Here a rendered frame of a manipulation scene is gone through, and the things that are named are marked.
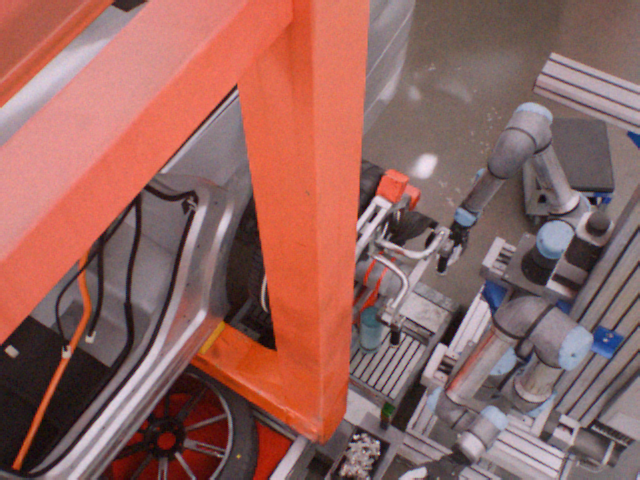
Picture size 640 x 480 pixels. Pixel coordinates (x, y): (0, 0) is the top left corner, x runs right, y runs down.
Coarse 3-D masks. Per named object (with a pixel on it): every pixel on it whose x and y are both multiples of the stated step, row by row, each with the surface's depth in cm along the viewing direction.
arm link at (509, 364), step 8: (512, 352) 258; (504, 360) 257; (512, 360) 256; (496, 368) 255; (504, 368) 255; (512, 368) 256; (488, 376) 259; (496, 376) 257; (504, 376) 256; (488, 384) 265; (496, 384) 258; (504, 384) 256
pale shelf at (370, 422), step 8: (368, 416) 310; (376, 416) 310; (360, 424) 308; (368, 424) 308; (376, 424) 308; (376, 432) 307; (384, 432) 307; (392, 432) 307; (400, 432) 307; (392, 440) 305; (400, 440) 305; (392, 448) 304; (392, 456) 302; (384, 464) 301; (384, 472) 300
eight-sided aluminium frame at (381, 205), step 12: (372, 204) 277; (384, 204) 277; (396, 204) 283; (408, 204) 299; (384, 216) 277; (396, 216) 312; (360, 228) 274; (372, 228) 272; (396, 228) 313; (360, 240) 270; (360, 252) 270; (360, 288) 319; (360, 300) 315
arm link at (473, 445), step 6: (462, 438) 225; (468, 438) 224; (474, 438) 224; (462, 444) 224; (468, 444) 223; (474, 444) 223; (480, 444) 224; (468, 450) 223; (474, 450) 223; (480, 450) 224; (474, 456) 223; (480, 456) 224
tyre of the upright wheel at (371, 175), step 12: (360, 168) 282; (372, 168) 288; (360, 180) 277; (372, 180) 278; (360, 192) 273; (372, 192) 281; (360, 204) 275; (384, 228) 322; (252, 264) 278; (252, 276) 281; (264, 276) 278; (252, 288) 285; (252, 300) 294; (264, 300) 286
